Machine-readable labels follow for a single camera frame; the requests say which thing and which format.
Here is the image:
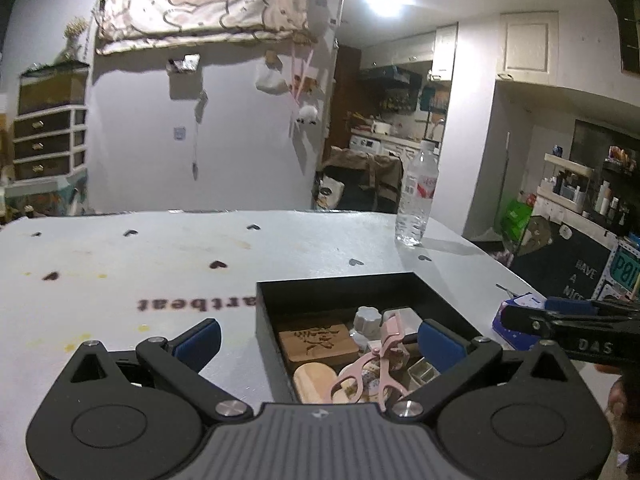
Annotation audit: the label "black letter board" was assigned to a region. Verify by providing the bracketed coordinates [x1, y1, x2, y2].
[510, 215, 618, 301]

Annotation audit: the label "white cupboard door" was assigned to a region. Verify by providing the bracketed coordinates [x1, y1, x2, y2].
[497, 10, 560, 86]

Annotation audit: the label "dried flower bunch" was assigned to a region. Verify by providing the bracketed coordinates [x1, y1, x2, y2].
[64, 16, 90, 61]

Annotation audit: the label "white wall cabinets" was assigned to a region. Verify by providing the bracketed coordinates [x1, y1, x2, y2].
[360, 22, 458, 81]

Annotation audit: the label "glass fish tank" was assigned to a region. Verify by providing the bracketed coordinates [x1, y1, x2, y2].
[18, 60, 90, 116]

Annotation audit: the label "white washing machine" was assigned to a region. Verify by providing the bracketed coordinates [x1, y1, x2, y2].
[349, 135, 383, 157]

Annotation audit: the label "white storage rack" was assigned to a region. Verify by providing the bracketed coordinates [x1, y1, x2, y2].
[532, 152, 596, 221]

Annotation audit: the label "printed blanket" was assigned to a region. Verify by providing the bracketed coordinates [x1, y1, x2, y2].
[94, 0, 326, 56]

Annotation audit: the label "black cardboard box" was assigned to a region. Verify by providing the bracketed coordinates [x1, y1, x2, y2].
[255, 271, 473, 406]

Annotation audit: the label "oval wooden piece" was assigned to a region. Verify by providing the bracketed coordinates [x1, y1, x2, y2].
[292, 362, 341, 405]

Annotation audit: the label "floral printed cabinet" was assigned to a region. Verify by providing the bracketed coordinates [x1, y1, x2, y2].
[2, 170, 88, 218]

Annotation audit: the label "white round lid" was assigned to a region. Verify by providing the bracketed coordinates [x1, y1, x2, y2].
[352, 306, 383, 341]

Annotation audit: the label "green shopping bag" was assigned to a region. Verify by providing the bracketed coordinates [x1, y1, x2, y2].
[500, 199, 533, 236]

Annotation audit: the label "blue tissue pack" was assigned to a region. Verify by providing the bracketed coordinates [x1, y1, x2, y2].
[492, 294, 548, 351]

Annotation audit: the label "carved wooden block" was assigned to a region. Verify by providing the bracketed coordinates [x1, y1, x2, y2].
[278, 324, 360, 363]

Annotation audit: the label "clear water bottle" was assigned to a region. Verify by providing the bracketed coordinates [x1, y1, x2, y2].
[395, 140, 440, 247]

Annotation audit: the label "chair with brown coat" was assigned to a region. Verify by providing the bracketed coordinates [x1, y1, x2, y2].
[322, 147, 403, 213]

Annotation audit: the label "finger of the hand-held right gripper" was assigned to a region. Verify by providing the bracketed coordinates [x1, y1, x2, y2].
[501, 305, 557, 337]
[544, 297, 640, 320]

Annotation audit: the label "person's right hand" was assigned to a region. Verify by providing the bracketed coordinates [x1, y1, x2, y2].
[606, 375, 640, 443]

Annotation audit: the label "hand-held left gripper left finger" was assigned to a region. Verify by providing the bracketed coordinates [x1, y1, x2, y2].
[52, 319, 253, 423]

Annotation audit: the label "white tote bag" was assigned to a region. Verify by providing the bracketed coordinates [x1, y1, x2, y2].
[316, 176, 346, 210]

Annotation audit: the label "clear oval container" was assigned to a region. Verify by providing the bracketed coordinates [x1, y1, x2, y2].
[407, 357, 441, 386]

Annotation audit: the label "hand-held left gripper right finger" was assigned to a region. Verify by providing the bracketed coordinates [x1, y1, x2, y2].
[387, 319, 583, 423]

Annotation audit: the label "white heart-print table mat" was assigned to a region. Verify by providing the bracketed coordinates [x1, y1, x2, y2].
[0, 209, 551, 480]

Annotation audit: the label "white plastic bag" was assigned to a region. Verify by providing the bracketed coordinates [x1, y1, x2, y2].
[255, 57, 291, 93]

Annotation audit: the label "metal wall bracket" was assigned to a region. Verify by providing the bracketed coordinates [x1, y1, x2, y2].
[167, 54, 201, 75]

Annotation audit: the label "pink eyelash curler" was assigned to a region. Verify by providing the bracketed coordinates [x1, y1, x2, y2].
[327, 310, 406, 406]

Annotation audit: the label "dark shelf with bottles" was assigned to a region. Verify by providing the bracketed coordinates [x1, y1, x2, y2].
[570, 120, 640, 236]

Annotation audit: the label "white drawer cabinet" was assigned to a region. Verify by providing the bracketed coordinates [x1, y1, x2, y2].
[12, 105, 88, 181]

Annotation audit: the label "teal sign board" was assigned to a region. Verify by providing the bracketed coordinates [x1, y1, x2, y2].
[607, 242, 640, 291]

